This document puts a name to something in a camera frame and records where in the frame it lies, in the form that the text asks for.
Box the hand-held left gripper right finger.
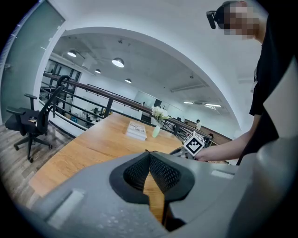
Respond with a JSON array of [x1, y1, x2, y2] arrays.
[[150, 152, 254, 238]]

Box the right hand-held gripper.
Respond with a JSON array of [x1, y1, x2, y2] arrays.
[[169, 131, 205, 161]]

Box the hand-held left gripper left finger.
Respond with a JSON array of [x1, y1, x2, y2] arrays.
[[25, 152, 169, 238]]

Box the person's right forearm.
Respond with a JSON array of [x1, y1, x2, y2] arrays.
[[197, 129, 253, 162]]

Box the long wooden counter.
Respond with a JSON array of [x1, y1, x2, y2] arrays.
[[183, 118, 233, 146]]

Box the white flowers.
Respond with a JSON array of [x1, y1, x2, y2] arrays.
[[151, 106, 170, 127]]

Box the white book stack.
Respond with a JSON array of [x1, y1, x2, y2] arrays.
[[125, 120, 148, 142]]

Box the person's black shirt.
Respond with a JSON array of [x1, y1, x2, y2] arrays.
[[237, 13, 298, 163]]

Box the black office chair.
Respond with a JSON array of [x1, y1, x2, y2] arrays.
[[5, 74, 70, 163]]

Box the person's head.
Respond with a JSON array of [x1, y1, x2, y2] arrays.
[[215, 0, 267, 44]]

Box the dark green glass door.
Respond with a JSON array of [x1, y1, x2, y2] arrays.
[[0, 0, 66, 124]]

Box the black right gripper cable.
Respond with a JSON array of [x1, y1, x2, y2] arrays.
[[236, 137, 251, 166]]

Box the black head-mounted camera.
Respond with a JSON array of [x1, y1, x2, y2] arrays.
[[206, 1, 225, 30]]

